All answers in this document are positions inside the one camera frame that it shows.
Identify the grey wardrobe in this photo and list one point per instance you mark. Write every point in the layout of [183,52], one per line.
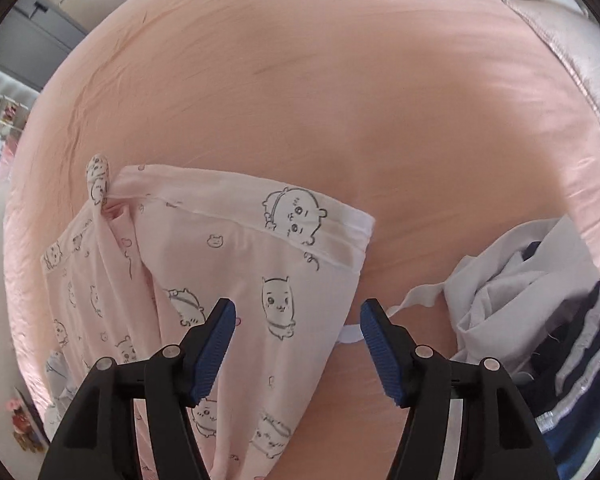
[35,40]

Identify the white blue printed cloth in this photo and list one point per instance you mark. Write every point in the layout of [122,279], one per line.
[57,372]

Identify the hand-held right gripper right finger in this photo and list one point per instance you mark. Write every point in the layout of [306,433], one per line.
[380,355]

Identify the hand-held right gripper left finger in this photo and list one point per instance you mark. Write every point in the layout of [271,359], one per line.
[212,355]

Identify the navy striped garment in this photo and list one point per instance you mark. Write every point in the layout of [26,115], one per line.
[570,440]

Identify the white shelf with small things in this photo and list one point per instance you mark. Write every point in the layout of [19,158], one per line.
[5,105]

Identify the pink cartoon print pajama pants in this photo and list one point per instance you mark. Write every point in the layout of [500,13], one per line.
[230,260]

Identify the white garment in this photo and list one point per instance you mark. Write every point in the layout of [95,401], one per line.
[505,300]

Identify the bed with pink sheet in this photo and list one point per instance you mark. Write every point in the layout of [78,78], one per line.
[330,110]

